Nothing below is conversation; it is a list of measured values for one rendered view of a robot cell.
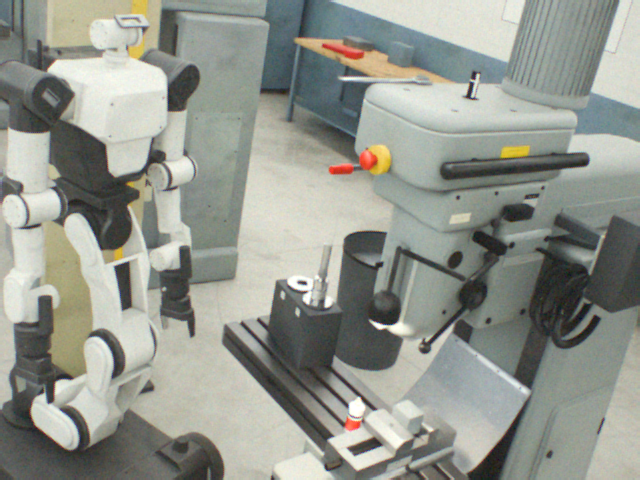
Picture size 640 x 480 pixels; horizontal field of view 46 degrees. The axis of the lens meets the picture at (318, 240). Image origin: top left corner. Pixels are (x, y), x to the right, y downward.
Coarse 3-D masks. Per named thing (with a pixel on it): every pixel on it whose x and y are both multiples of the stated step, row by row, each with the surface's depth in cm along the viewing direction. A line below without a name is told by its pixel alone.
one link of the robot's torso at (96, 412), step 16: (96, 352) 201; (96, 368) 203; (112, 368) 202; (144, 368) 216; (96, 384) 205; (112, 384) 207; (128, 384) 220; (144, 384) 220; (80, 400) 220; (96, 400) 213; (112, 400) 210; (128, 400) 222; (80, 416) 221; (96, 416) 217; (112, 416) 223; (80, 432) 221; (96, 432) 221; (112, 432) 231; (80, 448) 224
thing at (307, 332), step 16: (288, 288) 228; (304, 288) 227; (272, 304) 235; (288, 304) 226; (304, 304) 221; (320, 304) 220; (272, 320) 236; (288, 320) 227; (304, 320) 218; (320, 320) 219; (336, 320) 222; (272, 336) 237; (288, 336) 227; (304, 336) 219; (320, 336) 221; (336, 336) 225; (288, 352) 228; (304, 352) 221; (320, 352) 224; (304, 368) 224
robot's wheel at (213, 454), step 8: (192, 432) 246; (200, 440) 242; (208, 440) 243; (208, 448) 240; (216, 448) 242; (208, 456) 239; (216, 456) 241; (208, 464) 240; (216, 464) 240; (208, 472) 241; (216, 472) 240
